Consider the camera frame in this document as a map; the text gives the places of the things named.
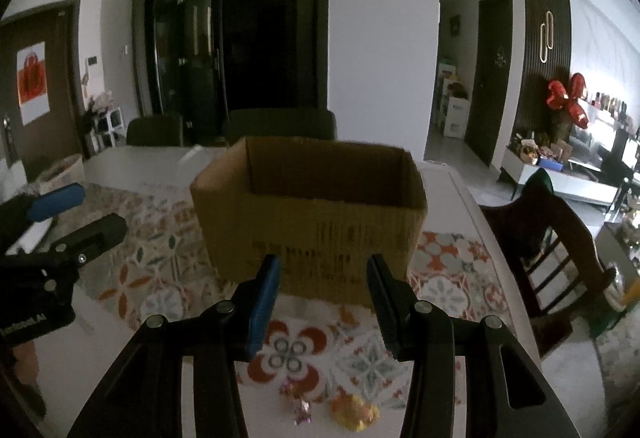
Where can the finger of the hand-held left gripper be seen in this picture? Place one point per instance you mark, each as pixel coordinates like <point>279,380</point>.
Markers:
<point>55,200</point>
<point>95,230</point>

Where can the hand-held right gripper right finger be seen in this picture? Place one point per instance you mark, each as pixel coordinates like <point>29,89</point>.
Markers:
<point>385,313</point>

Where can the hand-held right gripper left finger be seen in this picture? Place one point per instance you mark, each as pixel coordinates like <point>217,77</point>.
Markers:
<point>262,313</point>

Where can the small pink candy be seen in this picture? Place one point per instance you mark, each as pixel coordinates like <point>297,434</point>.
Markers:
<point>289,390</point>
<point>302,412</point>

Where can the brown cardboard box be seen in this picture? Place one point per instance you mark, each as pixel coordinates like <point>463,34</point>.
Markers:
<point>310,228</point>

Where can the yellow snack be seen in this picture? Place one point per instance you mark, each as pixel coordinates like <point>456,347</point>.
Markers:
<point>352,412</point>

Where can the person's left forearm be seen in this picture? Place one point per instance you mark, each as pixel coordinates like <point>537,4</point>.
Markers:
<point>25,368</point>

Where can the floral patterned tablecloth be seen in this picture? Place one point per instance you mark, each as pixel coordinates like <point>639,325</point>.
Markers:
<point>165,288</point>

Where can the white small rack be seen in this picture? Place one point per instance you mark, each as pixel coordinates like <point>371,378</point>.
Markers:
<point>112,123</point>

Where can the dark upholstered chair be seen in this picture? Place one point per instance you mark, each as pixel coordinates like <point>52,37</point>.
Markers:
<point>280,126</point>
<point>155,131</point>

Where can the brown entrance door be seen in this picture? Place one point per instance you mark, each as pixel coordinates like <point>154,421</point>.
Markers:
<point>65,83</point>

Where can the red white door poster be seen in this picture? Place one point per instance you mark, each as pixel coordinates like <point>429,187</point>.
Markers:
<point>32,83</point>

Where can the brown wooden chair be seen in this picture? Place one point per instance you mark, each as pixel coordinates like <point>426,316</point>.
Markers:
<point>555,238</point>

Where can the white cardboard box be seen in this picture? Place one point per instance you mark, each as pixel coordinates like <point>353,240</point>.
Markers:
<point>456,118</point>

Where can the white low cabinet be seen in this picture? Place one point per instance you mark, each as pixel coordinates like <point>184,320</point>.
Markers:
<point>575,185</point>

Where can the dark glass sliding door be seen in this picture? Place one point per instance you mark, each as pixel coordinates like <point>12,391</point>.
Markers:
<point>250,28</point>

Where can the dark room door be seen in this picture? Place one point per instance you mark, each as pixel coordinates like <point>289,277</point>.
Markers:
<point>487,78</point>

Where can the red balloons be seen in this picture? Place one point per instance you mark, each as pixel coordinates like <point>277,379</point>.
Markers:
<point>557,96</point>

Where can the dark wall panel gold ornament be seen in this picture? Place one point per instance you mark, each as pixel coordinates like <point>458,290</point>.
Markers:
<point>545,18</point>

